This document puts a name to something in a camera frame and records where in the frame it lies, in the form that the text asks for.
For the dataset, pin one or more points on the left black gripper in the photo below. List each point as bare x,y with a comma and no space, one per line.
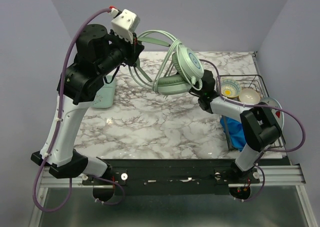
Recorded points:
134,49

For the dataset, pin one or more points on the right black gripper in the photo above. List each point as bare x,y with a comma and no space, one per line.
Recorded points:
207,79

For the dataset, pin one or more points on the mint green wired headphones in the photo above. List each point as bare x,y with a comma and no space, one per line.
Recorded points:
180,71

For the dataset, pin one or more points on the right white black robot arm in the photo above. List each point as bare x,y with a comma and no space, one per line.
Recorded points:
259,125

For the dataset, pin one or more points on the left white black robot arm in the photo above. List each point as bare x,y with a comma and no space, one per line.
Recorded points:
98,52

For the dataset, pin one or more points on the patterned yellow centre bowl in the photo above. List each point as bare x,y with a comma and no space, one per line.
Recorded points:
230,88

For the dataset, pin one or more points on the mint green rectangular tray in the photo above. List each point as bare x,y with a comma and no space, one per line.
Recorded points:
104,97

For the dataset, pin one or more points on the cream plain bowl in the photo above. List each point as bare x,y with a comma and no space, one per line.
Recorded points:
249,96

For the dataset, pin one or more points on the blue cloth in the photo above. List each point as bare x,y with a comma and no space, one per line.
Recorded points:
235,131

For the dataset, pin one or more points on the blue plate with red fruit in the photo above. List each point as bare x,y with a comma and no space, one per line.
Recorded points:
278,115

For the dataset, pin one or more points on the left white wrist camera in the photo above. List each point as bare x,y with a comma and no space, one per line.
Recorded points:
124,24

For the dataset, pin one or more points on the black wire dish rack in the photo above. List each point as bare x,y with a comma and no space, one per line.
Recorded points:
255,82

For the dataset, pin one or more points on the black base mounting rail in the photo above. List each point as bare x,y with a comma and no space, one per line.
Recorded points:
142,177

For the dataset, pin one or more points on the aluminium extrusion frame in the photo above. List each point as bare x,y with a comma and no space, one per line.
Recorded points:
278,200

